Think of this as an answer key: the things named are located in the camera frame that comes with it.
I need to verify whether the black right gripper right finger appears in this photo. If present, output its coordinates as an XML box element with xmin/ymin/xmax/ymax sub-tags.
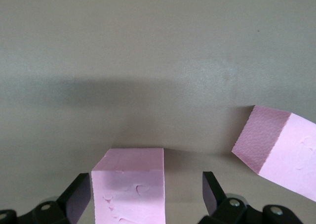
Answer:
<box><xmin>198</xmin><ymin>171</ymin><xmax>301</xmax><ymax>224</ymax></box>

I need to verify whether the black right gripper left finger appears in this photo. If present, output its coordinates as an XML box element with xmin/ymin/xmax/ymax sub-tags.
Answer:
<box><xmin>0</xmin><ymin>173</ymin><xmax>93</xmax><ymax>224</ymax></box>

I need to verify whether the pink foam cube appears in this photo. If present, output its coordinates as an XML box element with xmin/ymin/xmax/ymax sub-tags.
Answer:
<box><xmin>231</xmin><ymin>104</ymin><xmax>316</xmax><ymax>203</ymax></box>
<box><xmin>90</xmin><ymin>148</ymin><xmax>166</xmax><ymax>224</ymax></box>

